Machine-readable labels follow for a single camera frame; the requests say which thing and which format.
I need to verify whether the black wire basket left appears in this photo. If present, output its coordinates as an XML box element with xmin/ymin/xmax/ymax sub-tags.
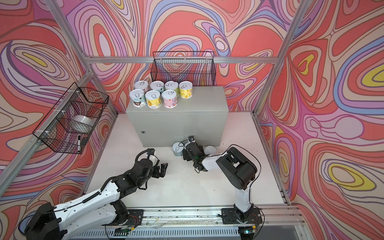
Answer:
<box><xmin>33</xmin><ymin>83</ymin><xmax>109</xmax><ymax>155</ymax></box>

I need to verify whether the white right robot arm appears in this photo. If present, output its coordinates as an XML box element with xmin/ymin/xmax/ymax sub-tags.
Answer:
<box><xmin>183</xmin><ymin>141</ymin><xmax>262</xmax><ymax>225</ymax></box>

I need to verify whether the grey metal cabinet box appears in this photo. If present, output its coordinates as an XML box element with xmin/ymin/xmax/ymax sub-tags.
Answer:
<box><xmin>126</xmin><ymin>87</ymin><xmax>229</xmax><ymax>147</ymax></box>

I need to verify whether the yellow green label can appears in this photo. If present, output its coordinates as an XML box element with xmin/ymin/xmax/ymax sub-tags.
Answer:
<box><xmin>204</xmin><ymin>146</ymin><xmax>217</xmax><ymax>156</ymax></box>

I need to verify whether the yellow label can front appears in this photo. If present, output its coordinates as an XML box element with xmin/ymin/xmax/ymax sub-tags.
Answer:
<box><xmin>145</xmin><ymin>90</ymin><xmax>162</xmax><ymax>109</ymax></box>

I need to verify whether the black wire basket back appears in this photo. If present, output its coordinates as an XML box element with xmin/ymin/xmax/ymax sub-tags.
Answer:
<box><xmin>151</xmin><ymin>50</ymin><xmax>216</xmax><ymax>87</ymax></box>

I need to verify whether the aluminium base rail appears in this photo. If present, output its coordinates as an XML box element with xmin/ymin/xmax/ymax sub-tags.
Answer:
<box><xmin>72</xmin><ymin>205</ymin><xmax>312</xmax><ymax>240</ymax></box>

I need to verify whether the black marker pen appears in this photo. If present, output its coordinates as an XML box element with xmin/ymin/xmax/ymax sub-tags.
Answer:
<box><xmin>77</xmin><ymin>135</ymin><xmax>82</xmax><ymax>153</ymax></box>

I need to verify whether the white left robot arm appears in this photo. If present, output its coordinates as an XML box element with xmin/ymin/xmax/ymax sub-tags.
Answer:
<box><xmin>18</xmin><ymin>156</ymin><xmax>168</xmax><ymax>240</ymax></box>

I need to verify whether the black wire basket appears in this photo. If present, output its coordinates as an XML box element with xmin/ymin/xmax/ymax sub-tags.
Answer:
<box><xmin>151</xmin><ymin>50</ymin><xmax>216</xmax><ymax>87</ymax></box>
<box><xmin>33</xmin><ymin>83</ymin><xmax>109</xmax><ymax>155</ymax></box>

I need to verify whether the pink label can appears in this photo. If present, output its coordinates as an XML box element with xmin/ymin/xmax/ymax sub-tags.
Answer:
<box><xmin>134</xmin><ymin>81</ymin><xmax>149</xmax><ymax>93</ymax></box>
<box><xmin>162</xmin><ymin>90</ymin><xmax>178</xmax><ymax>109</ymax></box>

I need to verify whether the blue label can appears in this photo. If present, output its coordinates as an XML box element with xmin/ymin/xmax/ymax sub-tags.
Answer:
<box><xmin>172</xmin><ymin>142</ymin><xmax>184</xmax><ymax>157</ymax></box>

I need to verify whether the brown label can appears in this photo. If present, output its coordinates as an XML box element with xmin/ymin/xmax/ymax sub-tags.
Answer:
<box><xmin>129</xmin><ymin>89</ymin><xmax>146</xmax><ymax>108</ymax></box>
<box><xmin>150</xmin><ymin>81</ymin><xmax>165</xmax><ymax>94</ymax></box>

